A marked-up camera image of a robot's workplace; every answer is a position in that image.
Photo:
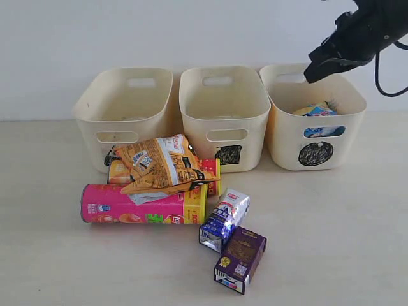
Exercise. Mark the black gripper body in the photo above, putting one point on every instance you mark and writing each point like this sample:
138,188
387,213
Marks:
359,35

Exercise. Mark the light blue snack bag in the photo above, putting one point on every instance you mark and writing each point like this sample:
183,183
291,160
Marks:
320,110

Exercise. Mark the blue white small carton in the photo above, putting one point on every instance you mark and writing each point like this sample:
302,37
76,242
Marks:
224,219

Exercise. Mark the orange snack bag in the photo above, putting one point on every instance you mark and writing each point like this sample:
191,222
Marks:
161,167

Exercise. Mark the purple small box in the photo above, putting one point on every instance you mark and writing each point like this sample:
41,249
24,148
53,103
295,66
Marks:
240,259

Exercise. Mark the pink chips can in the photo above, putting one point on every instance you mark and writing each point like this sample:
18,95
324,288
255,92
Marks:
104,203

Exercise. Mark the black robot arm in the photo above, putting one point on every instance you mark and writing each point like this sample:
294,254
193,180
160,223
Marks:
398,22

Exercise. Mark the cream right plastic bin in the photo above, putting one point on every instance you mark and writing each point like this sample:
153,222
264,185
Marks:
310,126

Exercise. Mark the cream plastic bin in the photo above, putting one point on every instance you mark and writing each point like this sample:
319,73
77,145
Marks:
123,106
310,126
224,113

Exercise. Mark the cream middle plastic bin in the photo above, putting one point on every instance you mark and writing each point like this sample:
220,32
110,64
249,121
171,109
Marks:
224,113

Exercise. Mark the cream left plastic bin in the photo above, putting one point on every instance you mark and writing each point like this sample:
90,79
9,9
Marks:
123,106

